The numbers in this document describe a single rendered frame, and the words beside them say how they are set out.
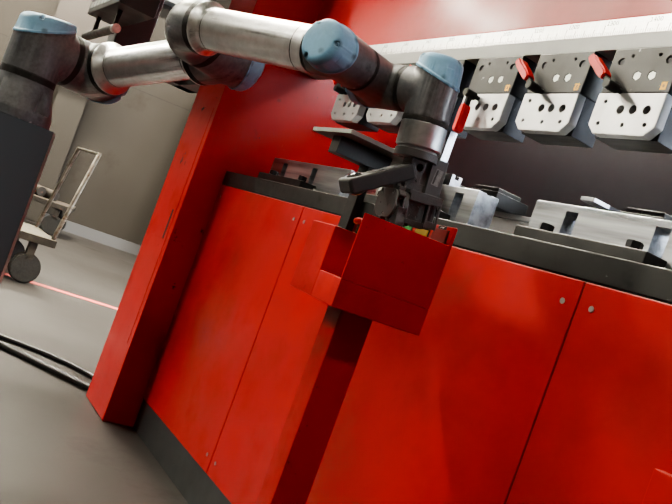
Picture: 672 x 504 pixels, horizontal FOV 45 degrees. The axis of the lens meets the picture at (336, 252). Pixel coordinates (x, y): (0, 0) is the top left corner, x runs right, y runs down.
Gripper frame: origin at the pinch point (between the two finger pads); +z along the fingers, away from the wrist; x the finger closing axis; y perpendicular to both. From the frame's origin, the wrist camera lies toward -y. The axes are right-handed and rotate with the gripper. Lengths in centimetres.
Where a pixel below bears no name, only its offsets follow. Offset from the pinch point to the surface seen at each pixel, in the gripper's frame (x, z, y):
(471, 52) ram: 50, -52, 33
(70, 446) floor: 107, 72, -22
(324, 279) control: 1.1, 3.4, -6.8
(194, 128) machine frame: 151, -24, -4
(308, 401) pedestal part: 2.2, 23.1, -3.3
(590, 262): -16.2, -10.3, 27.6
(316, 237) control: 10.7, -2.5, -6.3
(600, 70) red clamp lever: 4, -45, 35
